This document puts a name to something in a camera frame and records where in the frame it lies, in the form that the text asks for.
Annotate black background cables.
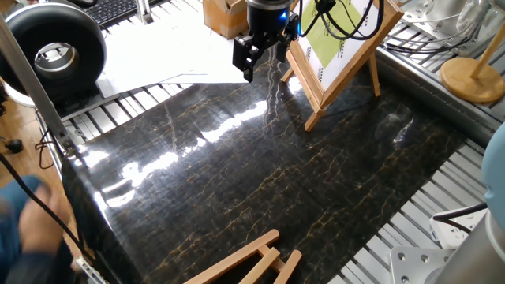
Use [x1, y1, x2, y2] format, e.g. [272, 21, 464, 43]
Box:
[384, 35, 474, 55]

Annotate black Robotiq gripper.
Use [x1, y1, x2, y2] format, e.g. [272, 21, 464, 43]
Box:
[232, 6, 300, 84]

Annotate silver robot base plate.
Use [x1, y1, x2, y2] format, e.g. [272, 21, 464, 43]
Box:
[389, 246, 455, 284]

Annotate silver metal bracket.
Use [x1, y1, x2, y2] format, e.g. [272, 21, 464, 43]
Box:
[75, 255, 108, 284]

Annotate blue jeans leg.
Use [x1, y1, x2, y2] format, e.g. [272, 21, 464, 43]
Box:
[0, 175, 43, 284]

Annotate small black floor object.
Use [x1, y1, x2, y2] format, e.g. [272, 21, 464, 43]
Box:
[4, 137, 24, 154]

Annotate brown cardboard box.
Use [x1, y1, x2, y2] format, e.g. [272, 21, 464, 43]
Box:
[202, 0, 249, 39]

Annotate white power strip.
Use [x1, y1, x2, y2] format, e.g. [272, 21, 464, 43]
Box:
[428, 208, 490, 250]

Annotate right forearm navy sleeve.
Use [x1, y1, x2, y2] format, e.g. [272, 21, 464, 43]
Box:
[6, 240, 76, 284]

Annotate thin black cable loop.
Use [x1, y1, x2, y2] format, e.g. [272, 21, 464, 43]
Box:
[34, 129, 56, 170]

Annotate black ring light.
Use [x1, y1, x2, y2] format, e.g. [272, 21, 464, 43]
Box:
[0, 2, 107, 103]

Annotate clear plastic bag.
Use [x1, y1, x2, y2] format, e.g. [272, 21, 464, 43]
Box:
[456, 0, 505, 39]

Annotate aluminium frame post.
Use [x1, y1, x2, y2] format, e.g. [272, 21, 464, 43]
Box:
[0, 15, 75, 151]

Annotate small wooden easel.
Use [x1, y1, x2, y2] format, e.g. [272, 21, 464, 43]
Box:
[184, 229, 303, 284]

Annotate black keyboard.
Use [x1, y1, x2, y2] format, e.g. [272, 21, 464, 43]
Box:
[84, 0, 159, 28]

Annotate black power strip cable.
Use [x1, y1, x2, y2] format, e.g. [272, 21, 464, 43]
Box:
[432, 202, 488, 234]

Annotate tall wooden easel bracket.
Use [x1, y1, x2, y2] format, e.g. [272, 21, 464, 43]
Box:
[280, 49, 382, 133]

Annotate wooden photo frame green print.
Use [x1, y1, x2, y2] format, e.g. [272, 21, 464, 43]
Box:
[289, 0, 405, 110]

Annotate white round disc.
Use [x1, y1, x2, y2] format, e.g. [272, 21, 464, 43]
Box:
[2, 81, 37, 109]

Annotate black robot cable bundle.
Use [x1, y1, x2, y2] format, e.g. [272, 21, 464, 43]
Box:
[297, 0, 386, 41]

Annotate black marble pattern sheet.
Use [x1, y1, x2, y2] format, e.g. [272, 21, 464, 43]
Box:
[61, 35, 469, 284]

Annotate grey aluminium beam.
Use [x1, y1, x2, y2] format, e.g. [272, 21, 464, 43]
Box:
[373, 47, 505, 148]

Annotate short silver metal post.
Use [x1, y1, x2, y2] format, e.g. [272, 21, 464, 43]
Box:
[133, 0, 155, 25]

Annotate thick black cable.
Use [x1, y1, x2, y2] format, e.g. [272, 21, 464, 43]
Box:
[0, 152, 95, 261]

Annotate person's right hand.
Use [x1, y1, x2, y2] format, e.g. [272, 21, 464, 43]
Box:
[17, 185, 72, 269]

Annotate white paper sheet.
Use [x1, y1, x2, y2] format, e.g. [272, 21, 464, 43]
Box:
[96, 11, 212, 99]
[161, 35, 248, 84]

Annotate wooden round stand with pole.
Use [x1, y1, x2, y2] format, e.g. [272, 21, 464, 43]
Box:
[440, 21, 505, 104]

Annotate silver perforated metal plate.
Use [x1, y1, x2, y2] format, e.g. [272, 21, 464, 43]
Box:
[400, 0, 474, 40]

